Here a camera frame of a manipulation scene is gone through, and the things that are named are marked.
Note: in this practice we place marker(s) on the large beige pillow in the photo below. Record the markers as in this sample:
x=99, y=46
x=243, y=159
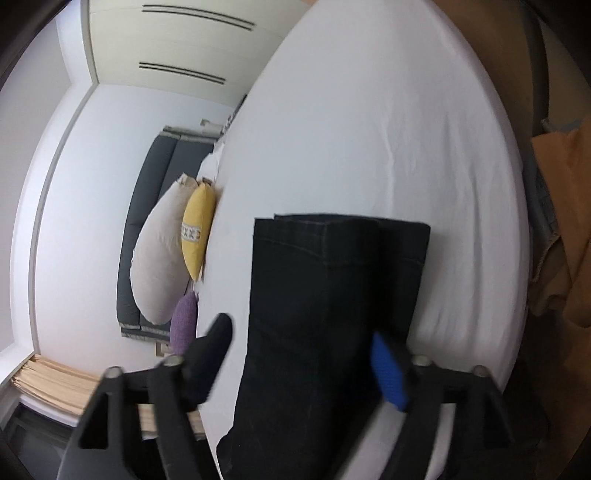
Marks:
x=158, y=275

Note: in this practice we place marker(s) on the beige curtain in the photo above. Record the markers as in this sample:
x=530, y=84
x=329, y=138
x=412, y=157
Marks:
x=59, y=391

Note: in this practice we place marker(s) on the dark grey headboard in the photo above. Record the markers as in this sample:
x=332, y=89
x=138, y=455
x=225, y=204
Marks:
x=172, y=153

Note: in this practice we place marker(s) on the orange cloth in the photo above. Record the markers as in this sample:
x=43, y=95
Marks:
x=562, y=283

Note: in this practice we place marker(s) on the cream wardrobe with black handles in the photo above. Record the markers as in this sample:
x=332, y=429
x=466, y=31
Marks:
x=213, y=50

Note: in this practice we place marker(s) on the white bed mattress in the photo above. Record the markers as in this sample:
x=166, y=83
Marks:
x=381, y=109

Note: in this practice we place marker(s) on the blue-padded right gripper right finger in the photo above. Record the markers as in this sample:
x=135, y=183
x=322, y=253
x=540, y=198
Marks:
x=390, y=376

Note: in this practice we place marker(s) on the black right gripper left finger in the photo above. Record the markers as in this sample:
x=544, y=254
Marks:
x=204, y=357

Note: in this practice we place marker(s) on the purple cushion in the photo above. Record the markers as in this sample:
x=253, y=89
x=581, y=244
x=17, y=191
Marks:
x=183, y=323

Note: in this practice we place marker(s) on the yellow patterned cushion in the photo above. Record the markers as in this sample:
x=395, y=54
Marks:
x=196, y=226

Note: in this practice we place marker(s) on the black jeans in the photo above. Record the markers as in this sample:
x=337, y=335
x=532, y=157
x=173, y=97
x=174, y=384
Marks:
x=323, y=287

